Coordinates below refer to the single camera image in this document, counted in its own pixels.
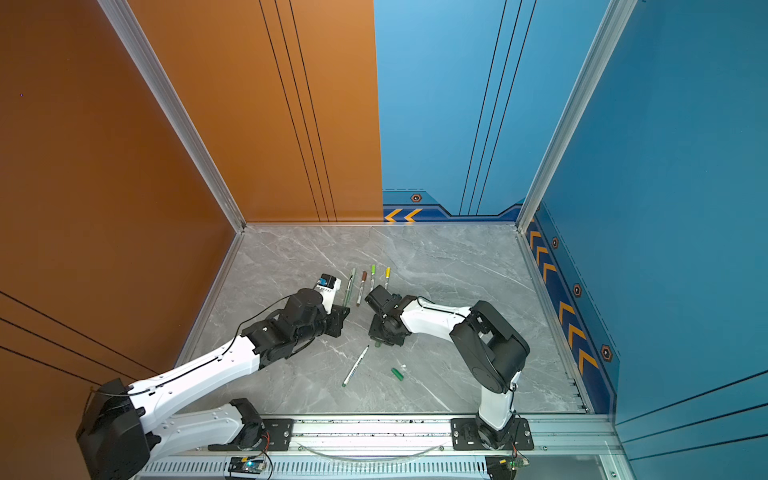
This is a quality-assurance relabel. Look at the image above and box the white pen dark green end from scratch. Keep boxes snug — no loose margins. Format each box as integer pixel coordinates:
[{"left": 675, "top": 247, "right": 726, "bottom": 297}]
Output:
[{"left": 343, "top": 267, "right": 357, "bottom": 308}]

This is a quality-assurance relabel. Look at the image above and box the white pen green tip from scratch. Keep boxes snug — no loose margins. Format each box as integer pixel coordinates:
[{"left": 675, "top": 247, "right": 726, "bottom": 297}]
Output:
[{"left": 341, "top": 344, "right": 370, "bottom": 388}]

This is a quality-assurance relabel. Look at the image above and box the white pen brown end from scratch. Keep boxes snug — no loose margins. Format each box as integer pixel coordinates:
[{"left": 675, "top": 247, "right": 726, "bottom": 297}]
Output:
[{"left": 355, "top": 270, "right": 368, "bottom": 307}]

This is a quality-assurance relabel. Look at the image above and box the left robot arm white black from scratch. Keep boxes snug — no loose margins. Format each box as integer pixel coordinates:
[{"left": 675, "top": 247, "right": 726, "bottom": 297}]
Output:
[{"left": 75, "top": 286, "right": 350, "bottom": 479}]

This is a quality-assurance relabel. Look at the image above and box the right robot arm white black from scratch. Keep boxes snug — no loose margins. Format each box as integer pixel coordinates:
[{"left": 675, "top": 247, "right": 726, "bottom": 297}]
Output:
[{"left": 365, "top": 285, "right": 530, "bottom": 450}]

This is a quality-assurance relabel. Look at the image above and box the left green circuit board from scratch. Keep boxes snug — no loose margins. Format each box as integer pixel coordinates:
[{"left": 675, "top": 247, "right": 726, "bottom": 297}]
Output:
[{"left": 226, "top": 455, "right": 271, "bottom": 479}]

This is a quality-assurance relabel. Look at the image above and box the green circuit board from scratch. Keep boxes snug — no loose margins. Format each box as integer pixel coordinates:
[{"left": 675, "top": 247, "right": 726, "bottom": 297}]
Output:
[
  {"left": 485, "top": 456, "right": 530, "bottom": 480},
  {"left": 226, "top": 455, "right": 271, "bottom": 479}
]

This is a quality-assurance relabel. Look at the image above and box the right green circuit board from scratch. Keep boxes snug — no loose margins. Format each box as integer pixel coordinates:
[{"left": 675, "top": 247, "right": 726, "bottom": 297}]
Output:
[{"left": 485, "top": 456, "right": 530, "bottom": 480}]

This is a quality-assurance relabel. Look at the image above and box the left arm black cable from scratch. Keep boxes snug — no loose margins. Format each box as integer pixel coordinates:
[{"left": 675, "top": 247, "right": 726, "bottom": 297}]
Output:
[{"left": 89, "top": 293, "right": 295, "bottom": 397}]

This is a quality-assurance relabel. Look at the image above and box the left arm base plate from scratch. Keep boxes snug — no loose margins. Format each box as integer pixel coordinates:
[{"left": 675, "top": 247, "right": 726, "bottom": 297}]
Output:
[{"left": 207, "top": 418, "right": 294, "bottom": 453}]

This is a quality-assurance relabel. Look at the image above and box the aluminium front rail frame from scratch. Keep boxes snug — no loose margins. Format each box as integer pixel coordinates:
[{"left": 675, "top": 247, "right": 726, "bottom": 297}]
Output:
[{"left": 136, "top": 413, "right": 634, "bottom": 479}]

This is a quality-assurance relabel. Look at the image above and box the white cable on rail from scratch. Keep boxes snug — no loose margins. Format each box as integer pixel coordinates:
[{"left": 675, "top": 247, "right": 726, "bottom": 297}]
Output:
[{"left": 293, "top": 443, "right": 444, "bottom": 463}]

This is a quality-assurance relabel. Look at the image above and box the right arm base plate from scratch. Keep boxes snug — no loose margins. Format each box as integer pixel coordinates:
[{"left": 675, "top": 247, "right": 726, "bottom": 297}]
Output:
[{"left": 450, "top": 416, "right": 535, "bottom": 451}]

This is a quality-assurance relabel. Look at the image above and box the left aluminium corner post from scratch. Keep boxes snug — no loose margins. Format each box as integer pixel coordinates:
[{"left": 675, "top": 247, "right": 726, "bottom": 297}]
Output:
[{"left": 98, "top": 0, "right": 247, "bottom": 234}]

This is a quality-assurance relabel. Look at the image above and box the aluminium corner post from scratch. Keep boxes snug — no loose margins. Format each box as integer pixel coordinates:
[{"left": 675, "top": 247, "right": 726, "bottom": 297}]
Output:
[
  {"left": 516, "top": 0, "right": 638, "bottom": 234},
  {"left": 98, "top": 0, "right": 247, "bottom": 234}
]

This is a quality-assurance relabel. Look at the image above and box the right aluminium corner post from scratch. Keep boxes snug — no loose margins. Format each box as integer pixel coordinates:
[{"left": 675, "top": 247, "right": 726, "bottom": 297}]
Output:
[{"left": 516, "top": 0, "right": 638, "bottom": 234}]

